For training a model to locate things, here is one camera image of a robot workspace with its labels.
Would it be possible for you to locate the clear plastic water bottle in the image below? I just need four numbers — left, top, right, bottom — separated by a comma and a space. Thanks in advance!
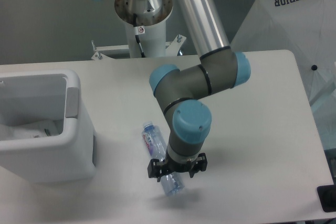
142, 121, 184, 196

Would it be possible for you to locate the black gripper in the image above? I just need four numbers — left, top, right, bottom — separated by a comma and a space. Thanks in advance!
148, 153, 208, 182

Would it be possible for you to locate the black device at table edge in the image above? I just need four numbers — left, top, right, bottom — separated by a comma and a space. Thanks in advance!
317, 185, 335, 212

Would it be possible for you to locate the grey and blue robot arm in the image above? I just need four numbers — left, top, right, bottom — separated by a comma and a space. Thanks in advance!
114, 0, 251, 179

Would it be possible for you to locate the black cable on pedestal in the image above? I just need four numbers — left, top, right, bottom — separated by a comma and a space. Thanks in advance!
132, 13, 146, 58

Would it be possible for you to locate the white metal mounting frame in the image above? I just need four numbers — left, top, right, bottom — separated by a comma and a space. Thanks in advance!
91, 34, 187, 60

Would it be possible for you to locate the white plastic packaging wrapper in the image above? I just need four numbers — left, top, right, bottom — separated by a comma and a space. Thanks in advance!
1, 120, 59, 141

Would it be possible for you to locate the white plastic trash can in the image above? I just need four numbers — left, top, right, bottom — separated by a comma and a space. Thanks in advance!
1, 69, 96, 183

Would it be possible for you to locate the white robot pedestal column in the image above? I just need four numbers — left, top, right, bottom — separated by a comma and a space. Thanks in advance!
114, 0, 173, 46

